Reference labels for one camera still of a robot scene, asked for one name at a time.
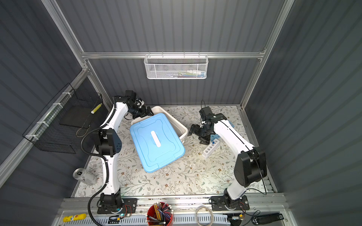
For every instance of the metal can at edge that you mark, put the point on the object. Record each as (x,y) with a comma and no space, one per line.
(85,176)

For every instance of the black device on shelf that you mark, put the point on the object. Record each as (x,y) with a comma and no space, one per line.
(266,218)

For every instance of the red pencil cup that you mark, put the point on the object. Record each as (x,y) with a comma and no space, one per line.
(160,214)

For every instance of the black wire side basket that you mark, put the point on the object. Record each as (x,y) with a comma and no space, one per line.
(62,127)

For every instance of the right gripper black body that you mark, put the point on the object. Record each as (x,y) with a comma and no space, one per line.
(202,131)

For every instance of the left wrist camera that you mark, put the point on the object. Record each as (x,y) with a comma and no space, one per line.
(132,100)

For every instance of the white wire wall basket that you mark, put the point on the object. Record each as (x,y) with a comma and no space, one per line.
(172,68)

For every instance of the blue plastic bin lid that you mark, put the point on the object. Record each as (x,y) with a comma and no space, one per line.
(156,142)

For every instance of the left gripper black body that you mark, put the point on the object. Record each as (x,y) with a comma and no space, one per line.
(137,112)

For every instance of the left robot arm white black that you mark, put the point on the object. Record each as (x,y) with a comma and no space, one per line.
(108,145)

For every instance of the yellow marker bottle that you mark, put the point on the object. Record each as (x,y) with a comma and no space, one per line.
(75,217)

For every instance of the yellow marker in basket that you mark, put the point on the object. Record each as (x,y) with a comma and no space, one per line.
(95,109)

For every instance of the blue test tube rack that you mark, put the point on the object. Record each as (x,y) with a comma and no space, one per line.
(216,136)

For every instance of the white plastic storage bin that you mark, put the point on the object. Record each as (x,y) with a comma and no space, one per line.
(179,128)

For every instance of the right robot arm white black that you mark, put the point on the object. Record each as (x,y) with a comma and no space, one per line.
(250,165)

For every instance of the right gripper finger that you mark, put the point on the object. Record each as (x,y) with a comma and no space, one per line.
(204,140)
(192,129)

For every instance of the white test tube rack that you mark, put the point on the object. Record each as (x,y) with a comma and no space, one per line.
(209,149)

